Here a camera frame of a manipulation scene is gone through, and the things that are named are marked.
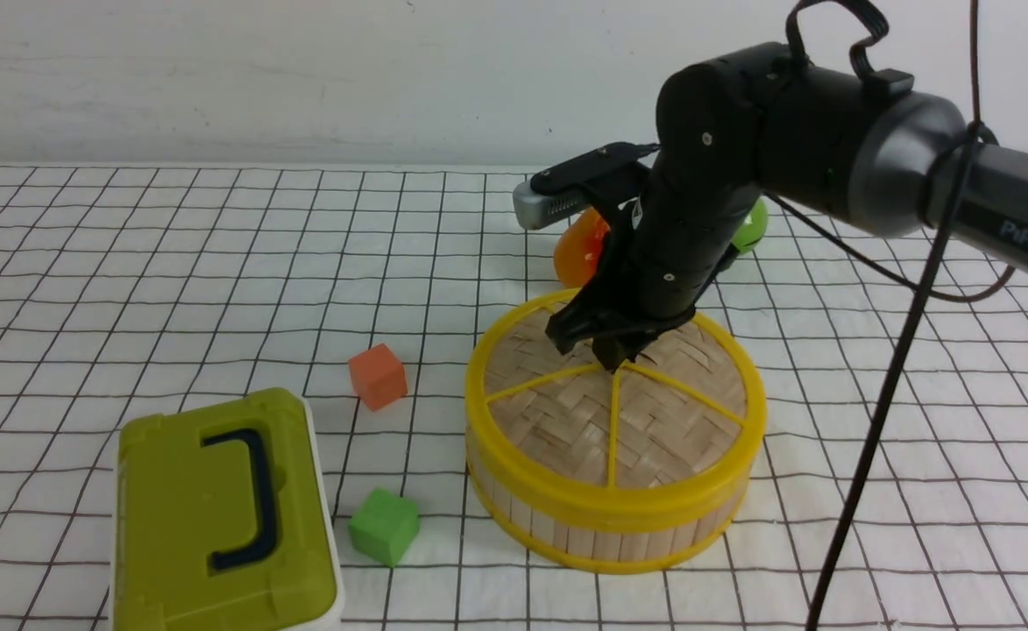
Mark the bamboo steamer base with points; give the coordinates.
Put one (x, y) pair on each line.
(610, 539)

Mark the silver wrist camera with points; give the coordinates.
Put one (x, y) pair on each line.
(603, 179)

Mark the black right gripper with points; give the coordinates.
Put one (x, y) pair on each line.
(666, 262)

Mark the white grid tablecloth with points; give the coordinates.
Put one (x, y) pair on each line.
(131, 291)

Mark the green foam cube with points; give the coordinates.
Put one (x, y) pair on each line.
(384, 527)

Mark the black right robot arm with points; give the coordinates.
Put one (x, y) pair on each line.
(866, 149)

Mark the orange foam cube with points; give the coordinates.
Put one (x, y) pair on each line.
(378, 377)

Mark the green lidded plastic box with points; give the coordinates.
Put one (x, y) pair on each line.
(222, 522)

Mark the orange plastic ball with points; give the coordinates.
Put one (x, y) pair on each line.
(577, 253)

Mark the green plastic ball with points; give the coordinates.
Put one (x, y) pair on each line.
(753, 228)

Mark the yellow bamboo steamer lid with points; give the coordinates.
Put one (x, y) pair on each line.
(659, 442)

